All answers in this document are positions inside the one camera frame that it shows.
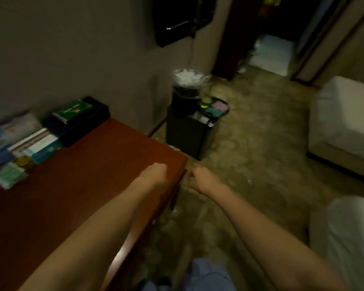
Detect yellow green spray bottle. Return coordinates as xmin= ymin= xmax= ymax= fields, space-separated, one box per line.
xmin=199 ymin=93 xmax=215 ymax=110

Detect black power cable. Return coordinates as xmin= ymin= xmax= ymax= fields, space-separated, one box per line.
xmin=190 ymin=32 xmax=200 ymax=72

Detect reddish wooden desk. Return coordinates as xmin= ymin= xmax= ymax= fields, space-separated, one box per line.
xmin=0 ymin=118 xmax=189 ymax=291

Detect black television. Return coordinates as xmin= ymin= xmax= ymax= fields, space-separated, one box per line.
xmin=152 ymin=0 xmax=219 ymax=49

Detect small white box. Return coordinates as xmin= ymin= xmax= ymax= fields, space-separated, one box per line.
xmin=9 ymin=127 xmax=53 ymax=157

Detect person's right forearm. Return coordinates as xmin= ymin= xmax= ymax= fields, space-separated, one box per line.
xmin=214 ymin=188 xmax=348 ymax=291

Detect person's left hand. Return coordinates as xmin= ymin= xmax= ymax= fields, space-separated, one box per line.
xmin=136 ymin=162 xmax=170 ymax=193

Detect dark green packet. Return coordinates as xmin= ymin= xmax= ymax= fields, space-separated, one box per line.
xmin=51 ymin=100 xmax=94 ymax=124

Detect small teal box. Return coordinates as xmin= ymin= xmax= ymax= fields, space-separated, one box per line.
xmin=24 ymin=136 xmax=63 ymax=166

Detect person's right hand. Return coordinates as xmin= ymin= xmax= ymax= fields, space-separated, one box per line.
xmin=188 ymin=164 xmax=229 ymax=199

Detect white paper scraps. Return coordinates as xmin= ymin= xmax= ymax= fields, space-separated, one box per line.
xmin=174 ymin=68 xmax=209 ymax=89

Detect person's blue trousers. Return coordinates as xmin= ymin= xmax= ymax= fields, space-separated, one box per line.
xmin=140 ymin=257 xmax=237 ymax=291

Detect black low cabinet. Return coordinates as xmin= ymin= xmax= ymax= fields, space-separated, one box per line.
xmin=165 ymin=105 xmax=223 ymax=160

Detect small orange jar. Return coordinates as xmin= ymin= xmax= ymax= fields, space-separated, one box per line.
xmin=17 ymin=156 xmax=33 ymax=171

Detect small green white packet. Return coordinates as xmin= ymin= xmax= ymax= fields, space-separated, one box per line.
xmin=0 ymin=162 xmax=30 ymax=190

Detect black tissue box green label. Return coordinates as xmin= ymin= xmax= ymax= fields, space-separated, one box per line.
xmin=42 ymin=95 xmax=112 ymax=148

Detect person's left forearm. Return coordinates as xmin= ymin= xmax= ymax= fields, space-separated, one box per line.
xmin=18 ymin=181 xmax=157 ymax=291

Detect white bed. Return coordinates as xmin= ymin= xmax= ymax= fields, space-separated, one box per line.
xmin=307 ymin=76 xmax=364 ymax=183
xmin=308 ymin=196 xmax=364 ymax=291

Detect trash bin with clear bag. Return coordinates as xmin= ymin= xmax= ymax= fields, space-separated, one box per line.
xmin=171 ymin=68 xmax=214 ymax=117

